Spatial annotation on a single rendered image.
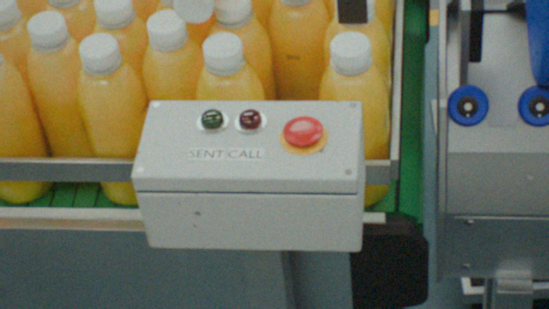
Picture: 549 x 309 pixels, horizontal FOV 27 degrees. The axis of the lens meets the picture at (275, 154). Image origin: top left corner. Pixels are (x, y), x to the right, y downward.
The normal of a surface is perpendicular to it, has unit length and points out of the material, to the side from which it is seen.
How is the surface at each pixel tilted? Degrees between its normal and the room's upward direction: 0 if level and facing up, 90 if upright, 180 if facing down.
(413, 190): 30
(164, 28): 0
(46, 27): 0
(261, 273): 90
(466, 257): 109
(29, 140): 90
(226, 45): 0
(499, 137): 52
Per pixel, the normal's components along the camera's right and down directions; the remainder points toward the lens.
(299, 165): -0.09, -0.70
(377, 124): 0.58, 0.55
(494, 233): -0.06, 0.91
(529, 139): -0.13, 0.13
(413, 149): 0.42, -0.60
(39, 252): -0.10, 0.72
